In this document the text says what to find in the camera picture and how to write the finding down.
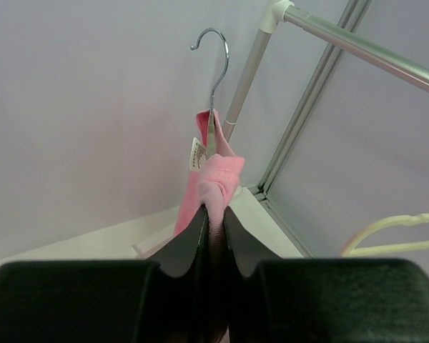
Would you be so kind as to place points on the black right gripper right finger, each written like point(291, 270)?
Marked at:
point(273, 299)

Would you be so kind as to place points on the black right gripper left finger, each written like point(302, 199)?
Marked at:
point(158, 299)

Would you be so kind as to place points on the pink t shirt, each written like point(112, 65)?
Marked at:
point(212, 182)

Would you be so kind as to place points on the beige hanger with metal hook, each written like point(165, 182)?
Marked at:
point(211, 141)

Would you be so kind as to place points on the white and silver clothes rack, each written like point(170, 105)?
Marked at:
point(359, 99)

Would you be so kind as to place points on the aluminium frame post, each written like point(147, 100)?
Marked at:
point(350, 20)

